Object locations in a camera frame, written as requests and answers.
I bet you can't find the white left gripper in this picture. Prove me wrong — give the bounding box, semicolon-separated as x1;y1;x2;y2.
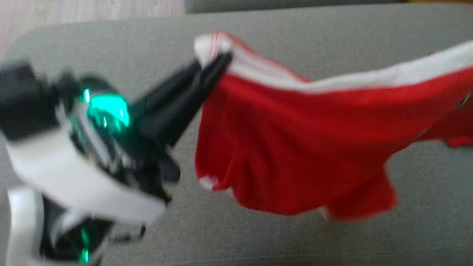
3;59;203;224

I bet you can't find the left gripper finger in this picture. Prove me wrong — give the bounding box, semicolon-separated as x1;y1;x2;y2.
137;51;234;147

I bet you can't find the red and white sports garment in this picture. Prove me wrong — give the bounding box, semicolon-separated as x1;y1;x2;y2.
194;31;473;223

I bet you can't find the grey sofa cushion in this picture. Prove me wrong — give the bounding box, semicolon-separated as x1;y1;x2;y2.
184;0;407;14

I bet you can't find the grey fabric sofa seat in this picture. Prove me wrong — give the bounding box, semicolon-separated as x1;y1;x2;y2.
0;3;473;266

